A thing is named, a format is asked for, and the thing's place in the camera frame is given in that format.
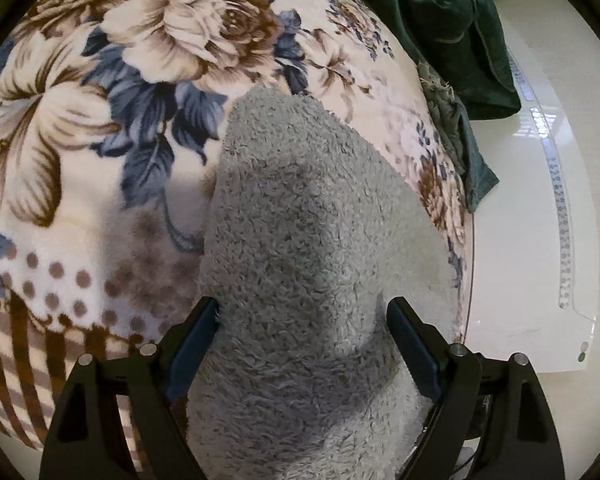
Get grey fleece pants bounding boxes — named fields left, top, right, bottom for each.
left=186, top=87, right=463, bottom=480

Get floral bed blanket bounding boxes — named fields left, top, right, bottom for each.
left=0, top=0, right=473, bottom=472

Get dark green plush blanket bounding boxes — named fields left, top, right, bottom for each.
left=305, top=0, right=523, bottom=121

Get blue frayed jeans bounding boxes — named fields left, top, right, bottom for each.
left=417, top=60, right=501, bottom=213

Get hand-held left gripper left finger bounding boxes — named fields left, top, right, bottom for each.
left=39, top=296, right=220, bottom=480

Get white headboard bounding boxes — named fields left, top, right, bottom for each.
left=459, top=0, right=600, bottom=374

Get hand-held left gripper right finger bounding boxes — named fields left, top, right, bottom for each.
left=386, top=296, right=566, bottom=480

